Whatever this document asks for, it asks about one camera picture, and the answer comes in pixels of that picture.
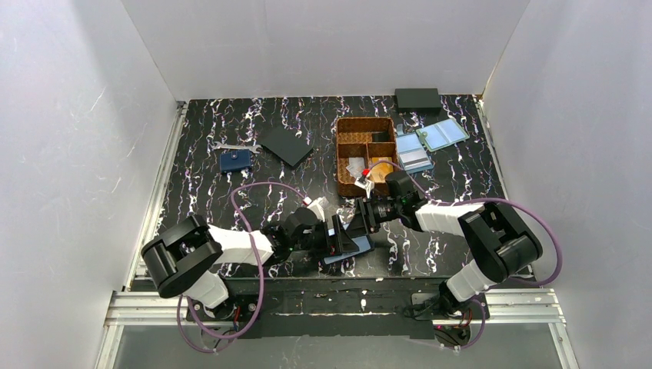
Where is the black leather card holder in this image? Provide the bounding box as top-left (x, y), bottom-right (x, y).
top-left (321, 220), bottom-right (374, 264)

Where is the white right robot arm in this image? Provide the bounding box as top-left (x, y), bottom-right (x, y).
top-left (338, 171), bottom-right (543, 308)

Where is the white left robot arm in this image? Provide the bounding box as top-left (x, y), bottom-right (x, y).
top-left (141, 208), bottom-right (371, 308)

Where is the light blue card sleeve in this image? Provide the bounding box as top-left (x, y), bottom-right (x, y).
top-left (396, 133), bottom-right (434, 175)

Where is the silver card in basket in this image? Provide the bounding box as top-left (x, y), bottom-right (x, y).
top-left (345, 157), bottom-right (367, 178)

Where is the light green card sleeve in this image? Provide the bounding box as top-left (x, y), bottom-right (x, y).
top-left (416, 118), bottom-right (469, 152)

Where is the brown woven divided basket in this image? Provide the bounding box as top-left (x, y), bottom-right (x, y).
top-left (335, 117), bottom-right (399, 197)

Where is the black flat square pad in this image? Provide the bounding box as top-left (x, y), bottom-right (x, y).
top-left (259, 127), bottom-right (313, 168)

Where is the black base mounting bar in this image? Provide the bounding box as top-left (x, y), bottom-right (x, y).
top-left (188, 277), bottom-right (490, 339)

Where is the navy blue small wallet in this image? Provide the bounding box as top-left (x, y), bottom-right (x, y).
top-left (219, 150), bottom-right (252, 173)

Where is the black rectangular box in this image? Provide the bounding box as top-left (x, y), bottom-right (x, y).
top-left (394, 88), bottom-right (442, 113)

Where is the silver metal wrench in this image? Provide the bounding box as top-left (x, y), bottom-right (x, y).
top-left (211, 142), bottom-right (262, 155)

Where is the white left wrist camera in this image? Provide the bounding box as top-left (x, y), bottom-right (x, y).
top-left (302, 197), bottom-right (329, 221)

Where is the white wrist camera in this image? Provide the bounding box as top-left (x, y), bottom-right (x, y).
top-left (302, 197), bottom-right (329, 221)
top-left (354, 168), bottom-right (375, 198)

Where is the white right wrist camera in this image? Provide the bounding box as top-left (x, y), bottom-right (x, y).
top-left (354, 168), bottom-right (375, 198)

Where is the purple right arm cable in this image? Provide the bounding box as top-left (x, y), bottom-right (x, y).
top-left (364, 159), bottom-right (564, 352)

